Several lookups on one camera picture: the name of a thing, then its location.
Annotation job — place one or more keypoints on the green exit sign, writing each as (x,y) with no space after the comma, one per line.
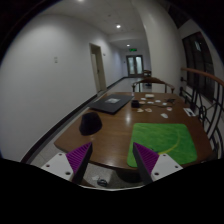
(133,50)

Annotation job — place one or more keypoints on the dark object on floor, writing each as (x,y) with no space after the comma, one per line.
(102,182)

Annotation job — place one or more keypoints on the black laptop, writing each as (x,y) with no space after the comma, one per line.
(111,104)

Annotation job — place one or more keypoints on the glass double door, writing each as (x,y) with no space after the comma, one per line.
(135,65)

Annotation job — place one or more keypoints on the white paper scrap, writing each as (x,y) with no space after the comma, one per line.
(164,115)

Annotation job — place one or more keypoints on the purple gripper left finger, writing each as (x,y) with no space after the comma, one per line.
(70,166)

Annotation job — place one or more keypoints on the small black box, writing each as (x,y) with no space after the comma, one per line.
(135,104)

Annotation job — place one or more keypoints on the white card with black print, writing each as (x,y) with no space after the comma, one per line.
(189,112)

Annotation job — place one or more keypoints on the black computer mouse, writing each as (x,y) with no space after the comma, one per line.
(90,123)

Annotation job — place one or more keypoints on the wooden chair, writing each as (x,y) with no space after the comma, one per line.
(152,80)

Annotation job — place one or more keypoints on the green mouse pad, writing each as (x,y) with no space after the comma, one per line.
(172,139)

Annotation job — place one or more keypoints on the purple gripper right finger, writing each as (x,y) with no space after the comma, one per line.
(153,166)

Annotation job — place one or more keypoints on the white door in corridor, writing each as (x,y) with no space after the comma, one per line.
(98,68)

